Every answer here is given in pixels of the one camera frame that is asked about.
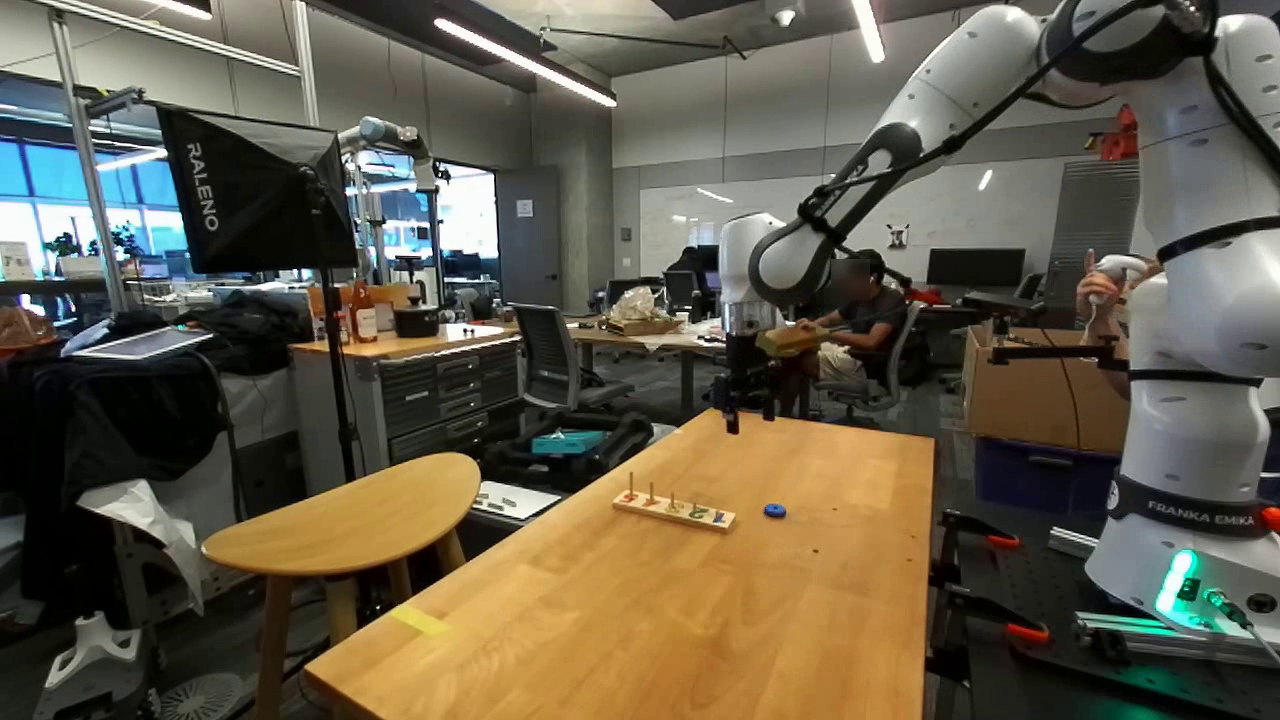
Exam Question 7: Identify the hand controller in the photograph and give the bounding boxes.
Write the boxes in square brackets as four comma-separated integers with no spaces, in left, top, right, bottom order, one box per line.
[1094,254,1151,305]

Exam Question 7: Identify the aluminium rail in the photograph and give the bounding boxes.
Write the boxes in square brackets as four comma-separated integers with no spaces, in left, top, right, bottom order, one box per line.
[1074,610,1280,669]

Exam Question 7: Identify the wooden desk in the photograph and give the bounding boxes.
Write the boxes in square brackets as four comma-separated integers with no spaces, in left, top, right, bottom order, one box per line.
[566,314,733,419]

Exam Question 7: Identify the teal box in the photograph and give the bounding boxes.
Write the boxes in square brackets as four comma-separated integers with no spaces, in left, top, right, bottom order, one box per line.
[530,429,609,457]

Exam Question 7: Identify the person's hand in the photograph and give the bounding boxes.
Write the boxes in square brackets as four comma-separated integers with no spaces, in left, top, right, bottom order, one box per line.
[1075,250,1163,333]

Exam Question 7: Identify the black case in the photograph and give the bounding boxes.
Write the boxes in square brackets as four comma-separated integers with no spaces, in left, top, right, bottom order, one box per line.
[484,408,657,493]

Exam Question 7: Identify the whiteboard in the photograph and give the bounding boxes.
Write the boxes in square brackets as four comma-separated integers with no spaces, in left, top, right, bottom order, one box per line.
[639,158,1063,283]

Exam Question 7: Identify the cardboard box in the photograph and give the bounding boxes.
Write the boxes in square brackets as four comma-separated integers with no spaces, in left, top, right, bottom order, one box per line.
[962,322,1132,457]

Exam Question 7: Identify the black softbox light on stand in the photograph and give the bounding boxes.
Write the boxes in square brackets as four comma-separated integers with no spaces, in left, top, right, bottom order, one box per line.
[154,100,363,483]

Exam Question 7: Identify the blue plastic bin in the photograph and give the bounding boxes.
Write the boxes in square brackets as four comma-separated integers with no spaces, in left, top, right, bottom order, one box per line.
[974,436,1122,517]

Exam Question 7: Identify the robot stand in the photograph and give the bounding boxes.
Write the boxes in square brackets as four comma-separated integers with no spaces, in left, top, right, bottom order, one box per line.
[928,512,1280,720]

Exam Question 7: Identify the monitor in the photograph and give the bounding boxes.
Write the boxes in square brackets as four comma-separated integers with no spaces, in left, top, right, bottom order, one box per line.
[926,247,1028,292]

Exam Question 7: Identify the white tablet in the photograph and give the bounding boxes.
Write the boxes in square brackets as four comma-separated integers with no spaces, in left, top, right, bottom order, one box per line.
[73,326,215,360]

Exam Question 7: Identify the camera on mount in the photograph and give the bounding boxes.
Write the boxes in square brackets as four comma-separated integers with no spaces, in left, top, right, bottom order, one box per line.
[962,290,1128,373]

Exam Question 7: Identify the yellow tape strip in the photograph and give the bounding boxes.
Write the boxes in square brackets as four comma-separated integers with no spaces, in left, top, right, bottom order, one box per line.
[389,603,453,637]

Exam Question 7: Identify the wooden peg rack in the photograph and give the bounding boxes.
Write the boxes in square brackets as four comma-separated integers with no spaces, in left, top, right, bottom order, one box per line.
[612,472,738,533]

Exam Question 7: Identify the grey office chair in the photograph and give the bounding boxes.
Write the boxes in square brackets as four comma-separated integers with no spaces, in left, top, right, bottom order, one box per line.
[510,303,637,413]

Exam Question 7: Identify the grey tool cabinet wooden top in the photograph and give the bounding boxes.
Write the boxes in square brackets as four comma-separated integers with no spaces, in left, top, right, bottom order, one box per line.
[289,323,523,493]

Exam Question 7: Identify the wooden stool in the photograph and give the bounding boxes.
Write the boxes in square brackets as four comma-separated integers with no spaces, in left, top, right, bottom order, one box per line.
[201,452,483,720]

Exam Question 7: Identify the amber bottle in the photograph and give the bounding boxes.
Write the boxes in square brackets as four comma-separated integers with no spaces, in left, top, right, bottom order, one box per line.
[349,281,380,345]

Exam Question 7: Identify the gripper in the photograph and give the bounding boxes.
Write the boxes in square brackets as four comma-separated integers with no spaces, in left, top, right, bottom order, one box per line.
[712,333,783,436]

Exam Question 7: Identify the grey door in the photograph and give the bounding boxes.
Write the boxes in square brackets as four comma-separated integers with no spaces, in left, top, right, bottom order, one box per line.
[496,166,564,310]

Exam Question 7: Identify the black clamp orange handle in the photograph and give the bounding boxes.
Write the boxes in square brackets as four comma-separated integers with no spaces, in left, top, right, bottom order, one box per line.
[938,509,1023,553]
[928,583,1053,647]

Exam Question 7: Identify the person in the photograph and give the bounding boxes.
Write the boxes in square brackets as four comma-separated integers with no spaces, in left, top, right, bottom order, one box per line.
[797,250,913,403]

